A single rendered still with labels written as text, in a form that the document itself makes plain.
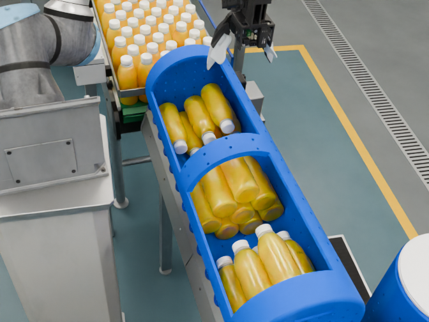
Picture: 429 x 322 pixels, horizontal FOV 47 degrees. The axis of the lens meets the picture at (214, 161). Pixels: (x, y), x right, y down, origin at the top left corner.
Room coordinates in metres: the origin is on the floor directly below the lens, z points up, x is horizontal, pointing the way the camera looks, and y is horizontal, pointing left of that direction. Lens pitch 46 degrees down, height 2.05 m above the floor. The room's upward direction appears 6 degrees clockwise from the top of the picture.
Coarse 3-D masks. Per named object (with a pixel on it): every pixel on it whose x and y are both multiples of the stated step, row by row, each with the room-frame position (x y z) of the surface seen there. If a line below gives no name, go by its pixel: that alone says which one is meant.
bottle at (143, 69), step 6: (138, 66) 1.39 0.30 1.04; (144, 66) 1.38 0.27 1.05; (150, 66) 1.38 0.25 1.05; (138, 72) 1.38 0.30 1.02; (144, 72) 1.37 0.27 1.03; (138, 78) 1.38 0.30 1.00; (144, 78) 1.37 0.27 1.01; (138, 84) 1.38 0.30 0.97; (144, 84) 1.37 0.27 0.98; (144, 96) 1.37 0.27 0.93
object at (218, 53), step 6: (222, 36) 0.90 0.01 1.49; (228, 36) 0.90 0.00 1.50; (222, 42) 0.90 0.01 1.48; (228, 42) 0.89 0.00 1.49; (210, 48) 0.90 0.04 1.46; (216, 48) 0.90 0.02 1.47; (222, 48) 0.89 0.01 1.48; (210, 54) 0.89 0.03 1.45; (216, 54) 0.89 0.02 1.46; (222, 54) 0.87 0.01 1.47; (210, 60) 0.89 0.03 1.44; (216, 60) 0.87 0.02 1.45; (222, 60) 0.86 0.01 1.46; (210, 66) 0.90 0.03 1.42
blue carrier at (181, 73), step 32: (160, 64) 1.20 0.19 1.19; (192, 64) 1.26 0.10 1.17; (224, 64) 1.22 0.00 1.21; (160, 96) 1.22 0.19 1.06; (160, 128) 1.02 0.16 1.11; (256, 128) 0.94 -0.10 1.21; (192, 160) 0.84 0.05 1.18; (224, 160) 0.82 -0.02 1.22; (288, 192) 0.86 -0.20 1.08; (192, 224) 0.71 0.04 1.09; (288, 224) 0.80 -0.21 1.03; (320, 256) 0.67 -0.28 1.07; (288, 288) 0.49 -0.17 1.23; (320, 288) 0.49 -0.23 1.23; (352, 288) 0.52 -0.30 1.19; (224, 320) 0.48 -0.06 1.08; (256, 320) 0.44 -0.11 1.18; (288, 320) 0.44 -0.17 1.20; (320, 320) 0.47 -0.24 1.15; (352, 320) 0.50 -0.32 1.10
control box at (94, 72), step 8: (96, 56) 1.34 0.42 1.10; (88, 64) 1.32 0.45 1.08; (96, 64) 1.33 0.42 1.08; (104, 64) 1.34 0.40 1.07; (80, 72) 1.30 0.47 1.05; (88, 72) 1.31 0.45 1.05; (96, 72) 1.32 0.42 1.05; (104, 72) 1.33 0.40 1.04; (80, 80) 1.30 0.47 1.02; (88, 80) 1.31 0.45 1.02; (96, 80) 1.32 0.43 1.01; (104, 80) 1.33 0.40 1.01
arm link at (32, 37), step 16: (0, 16) 0.90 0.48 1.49; (16, 16) 0.90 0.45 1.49; (32, 16) 0.93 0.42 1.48; (48, 16) 0.99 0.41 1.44; (0, 32) 0.87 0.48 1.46; (16, 32) 0.88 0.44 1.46; (32, 32) 0.90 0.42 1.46; (48, 32) 0.93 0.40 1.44; (0, 48) 0.85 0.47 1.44; (16, 48) 0.86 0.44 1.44; (32, 48) 0.87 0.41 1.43; (48, 48) 0.91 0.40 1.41; (0, 64) 0.83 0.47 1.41
